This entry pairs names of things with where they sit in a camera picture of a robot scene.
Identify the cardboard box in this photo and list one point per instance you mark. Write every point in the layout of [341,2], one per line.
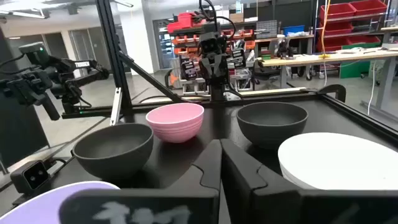
[236,17]

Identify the pink bowl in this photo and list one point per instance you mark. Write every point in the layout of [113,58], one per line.
[174,130]

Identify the black stereo camera box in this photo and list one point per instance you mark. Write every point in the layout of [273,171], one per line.
[32,177]

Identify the white bowl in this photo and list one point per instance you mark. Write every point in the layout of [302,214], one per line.
[335,158]

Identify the dark grey bowl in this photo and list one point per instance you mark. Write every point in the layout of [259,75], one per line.
[112,146]
[270,121]

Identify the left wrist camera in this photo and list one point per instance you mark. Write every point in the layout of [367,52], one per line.
[209,43]

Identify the purple bowl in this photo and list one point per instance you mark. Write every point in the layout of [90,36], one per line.
[31,208]

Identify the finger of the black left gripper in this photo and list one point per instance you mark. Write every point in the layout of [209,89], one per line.
[212,67]
[220,67]

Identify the blue bin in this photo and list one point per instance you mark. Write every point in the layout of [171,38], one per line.
[293,30]

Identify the black office chair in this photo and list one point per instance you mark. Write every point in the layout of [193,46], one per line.
[267,76]

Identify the green box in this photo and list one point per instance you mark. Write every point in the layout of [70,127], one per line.
[354,70]

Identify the red bin shelf rack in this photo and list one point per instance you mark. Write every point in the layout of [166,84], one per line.
[337,11]

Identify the workbench with grey legs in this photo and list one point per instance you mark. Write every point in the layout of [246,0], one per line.
[342,57]

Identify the grey drawer cabinet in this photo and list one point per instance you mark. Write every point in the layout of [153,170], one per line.
[266,29]

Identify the orange parts bin rack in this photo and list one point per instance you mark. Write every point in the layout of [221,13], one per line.
[186,21]

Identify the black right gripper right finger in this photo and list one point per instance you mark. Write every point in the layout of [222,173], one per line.
[264,205]

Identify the black clamp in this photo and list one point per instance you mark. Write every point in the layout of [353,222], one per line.
[332,88]

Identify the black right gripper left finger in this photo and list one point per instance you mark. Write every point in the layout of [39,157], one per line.
[186,205]

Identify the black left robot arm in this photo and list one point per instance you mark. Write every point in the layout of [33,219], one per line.
[217,91]

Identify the silver bracket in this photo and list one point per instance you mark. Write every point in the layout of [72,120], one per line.
[116,105]

